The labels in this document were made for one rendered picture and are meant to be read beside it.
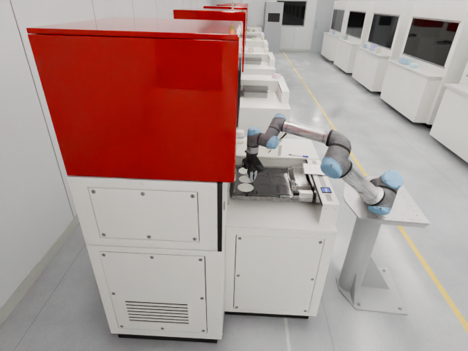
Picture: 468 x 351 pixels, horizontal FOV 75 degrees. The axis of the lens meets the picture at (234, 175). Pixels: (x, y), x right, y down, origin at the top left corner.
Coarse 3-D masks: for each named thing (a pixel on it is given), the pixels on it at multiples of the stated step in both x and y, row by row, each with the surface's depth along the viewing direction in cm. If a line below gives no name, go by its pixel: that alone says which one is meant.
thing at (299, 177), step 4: (292, 172) 217; (296, 172) 215; (300, 172) 215; (296, 176) 210; (300, 176) 210; (304, 176) 210; (296, 180) 205; (300, 180) 205; (304, 180) 205; (296, 184) 201; (296, 188) 200; (300, 200) 188; (304, 200) 188; (308, 200) 188; (312, 200) 188
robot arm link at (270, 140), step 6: (270, 132) 176; (276, 132) 177; (258, 138) 177; (264, 138) 176; (270, 138) 174; (276, 138) 174; (258, 144) 180; (264, 144) 177; (270, 144) 174; (276, 144) 176
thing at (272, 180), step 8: (240, 168) 214; (272, 168) 215; (280, 168) 216; (256, 176) 205; (264, 176) 205; (272, 176) 205; (280, 176) 205; (256, 184) 196; (264, 184) 196; (272, 184) 197; (280, 184) 197; (288, 184) 197; (240, 192) 187; (248, 192) 187; (256, 192) 187; (264, 192) 188; (272, 192) 188; (280, 192) 188; (288, 192) 188
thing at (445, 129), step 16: (464, 80) 461; (448, 96) 461; (464, 96) 429; (448, 112) 459; (464, 112) 427; (432, 128) 496; (448, 128) 458; (464, 128) 426; (448, 144) 456; (464, 144) 425
